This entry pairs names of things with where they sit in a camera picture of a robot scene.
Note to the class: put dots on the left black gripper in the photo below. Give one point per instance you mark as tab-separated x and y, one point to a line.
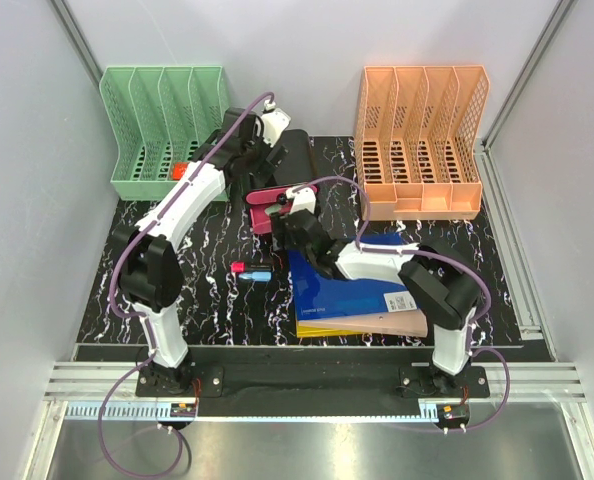
262	169

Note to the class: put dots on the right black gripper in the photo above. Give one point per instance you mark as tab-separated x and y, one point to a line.
278	227

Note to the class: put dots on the pink top drawer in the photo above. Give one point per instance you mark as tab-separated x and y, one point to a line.
268	196

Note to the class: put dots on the pink drawer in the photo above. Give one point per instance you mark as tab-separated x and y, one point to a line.
268	196
260	220

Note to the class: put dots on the black drawer cabinet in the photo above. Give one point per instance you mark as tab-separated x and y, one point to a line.
291	161

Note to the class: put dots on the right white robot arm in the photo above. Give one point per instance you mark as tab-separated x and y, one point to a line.
441	284

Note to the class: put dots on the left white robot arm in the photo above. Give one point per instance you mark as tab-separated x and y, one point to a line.
148	279

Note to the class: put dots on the black marble desk mat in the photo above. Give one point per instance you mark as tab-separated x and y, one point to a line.
216	308

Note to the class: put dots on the blue highlighter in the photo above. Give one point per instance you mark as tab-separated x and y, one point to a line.
256	276

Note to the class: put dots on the blue folder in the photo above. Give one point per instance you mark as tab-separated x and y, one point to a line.
319	299

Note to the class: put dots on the black pink-capped highlighter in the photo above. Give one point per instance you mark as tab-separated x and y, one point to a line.
240	267

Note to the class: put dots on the red square eraser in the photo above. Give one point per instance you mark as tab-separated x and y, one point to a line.
179	169

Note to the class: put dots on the yellow folder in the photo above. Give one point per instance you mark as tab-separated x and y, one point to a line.
304	331

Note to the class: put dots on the green file organizer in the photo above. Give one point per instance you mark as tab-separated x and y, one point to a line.
159	116

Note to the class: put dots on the pink folder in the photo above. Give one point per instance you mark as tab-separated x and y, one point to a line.
406	323

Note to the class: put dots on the orange file organizer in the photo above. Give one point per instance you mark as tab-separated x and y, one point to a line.
414	142

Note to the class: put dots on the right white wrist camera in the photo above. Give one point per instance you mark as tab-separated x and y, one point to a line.
302	198

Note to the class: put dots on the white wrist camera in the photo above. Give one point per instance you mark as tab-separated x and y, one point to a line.
302	198
275	121

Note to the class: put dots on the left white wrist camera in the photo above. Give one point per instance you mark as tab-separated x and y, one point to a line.
275	121

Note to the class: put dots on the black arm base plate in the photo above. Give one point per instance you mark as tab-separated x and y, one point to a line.
411	380

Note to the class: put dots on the aluminium frame rail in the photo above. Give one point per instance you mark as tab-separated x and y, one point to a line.
529	382

